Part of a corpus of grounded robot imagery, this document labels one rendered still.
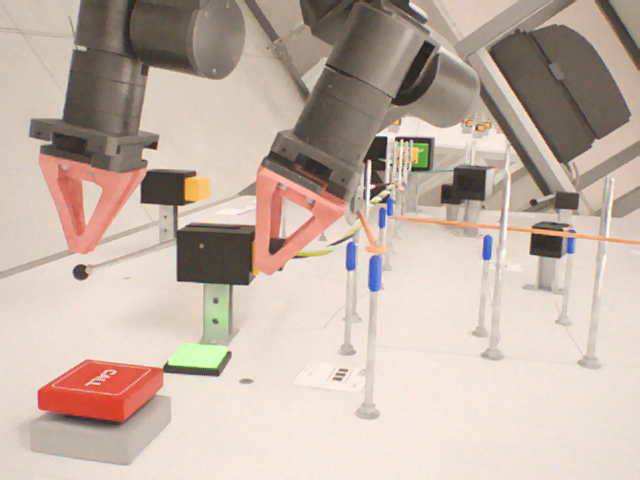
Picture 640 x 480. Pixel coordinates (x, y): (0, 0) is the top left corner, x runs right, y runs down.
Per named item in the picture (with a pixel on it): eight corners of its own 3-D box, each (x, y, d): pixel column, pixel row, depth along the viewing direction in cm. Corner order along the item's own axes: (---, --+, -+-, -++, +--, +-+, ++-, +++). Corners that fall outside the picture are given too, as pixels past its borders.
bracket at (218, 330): (210, 329, 58) (211, 270, 57) (239, 331, 58) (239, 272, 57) (195, 347, 53) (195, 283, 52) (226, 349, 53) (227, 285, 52)
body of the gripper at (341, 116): (355, 183, 58) (397, 102, 56) (349, 199, 48) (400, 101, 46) (285, 147, 58) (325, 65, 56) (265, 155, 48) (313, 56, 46)
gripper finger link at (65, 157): (140, 251, 59) (159, 142, 57) (108, 268, 52) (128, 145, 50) (64, 233, 59) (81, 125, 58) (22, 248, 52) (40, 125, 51)
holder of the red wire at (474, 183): (498, 229, 116) (503, 164, 114) (481, 241, 104) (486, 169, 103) (468, 226, 118) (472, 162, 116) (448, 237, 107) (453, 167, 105)
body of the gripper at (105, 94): (158, 156, 58) (173, 68, 57) (111, 163, 48) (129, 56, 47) (84, 140, 59) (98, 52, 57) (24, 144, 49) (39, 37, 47)
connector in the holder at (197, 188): (195, 197, 94) (196, 176, 94) (209, 198, 94) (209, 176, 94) (184, 200, 91) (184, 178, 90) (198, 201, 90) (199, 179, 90)
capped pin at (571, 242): (558, 325, 62) (567, 230, 61) (552, 320, 64) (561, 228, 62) (574, 325, 62) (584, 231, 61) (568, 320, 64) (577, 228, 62)
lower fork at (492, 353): (505, 362, 52) (521, 173, 50) (480, 360, 52) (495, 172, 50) (503, 354, 54) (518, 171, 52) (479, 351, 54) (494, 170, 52)
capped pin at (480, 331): (484, 338, 58) (493, 236, 56) (468, 334, 59) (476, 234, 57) (492, 334, 59) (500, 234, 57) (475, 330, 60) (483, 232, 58)
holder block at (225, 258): (191, 270, 57) (191, 221, 56) (258, 273, 56) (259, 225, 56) (176, 282, 53) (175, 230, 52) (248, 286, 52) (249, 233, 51)
